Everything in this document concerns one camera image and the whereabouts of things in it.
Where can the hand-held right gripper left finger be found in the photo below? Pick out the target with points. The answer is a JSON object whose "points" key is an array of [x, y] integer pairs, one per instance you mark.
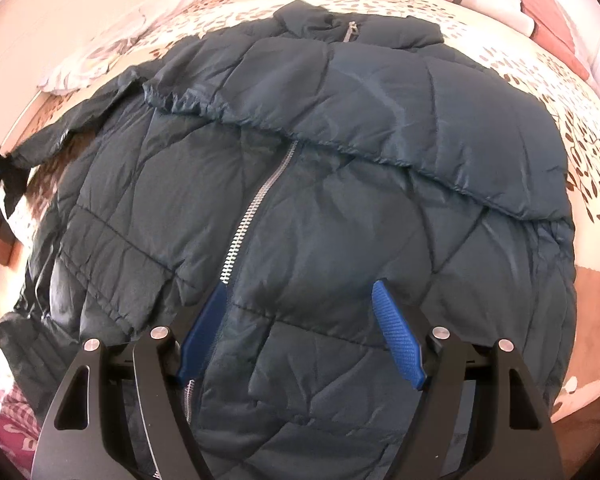
{"points": [[202, 325]]}

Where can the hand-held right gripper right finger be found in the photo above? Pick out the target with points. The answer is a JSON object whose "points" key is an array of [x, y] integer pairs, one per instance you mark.
{"points": [[397, 330]]}

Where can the dark blue puffer jacket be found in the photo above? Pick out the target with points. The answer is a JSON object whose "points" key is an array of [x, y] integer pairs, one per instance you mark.
{"points": [[330, 210]]}

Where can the person's plaid clothing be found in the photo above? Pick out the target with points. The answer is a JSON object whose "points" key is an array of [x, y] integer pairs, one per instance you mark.
{"points": [[10, 420]]}

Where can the white floral pillow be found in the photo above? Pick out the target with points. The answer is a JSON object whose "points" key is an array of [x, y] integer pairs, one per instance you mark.
{"points": [[110, 50]]}

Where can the leaf-print beige blanket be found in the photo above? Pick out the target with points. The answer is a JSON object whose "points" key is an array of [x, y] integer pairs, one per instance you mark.
{"points": [[530, 75]]}

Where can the salmon pink pillow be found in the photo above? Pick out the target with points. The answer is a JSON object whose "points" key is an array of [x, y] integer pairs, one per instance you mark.
{"points": [[550, 20]]}

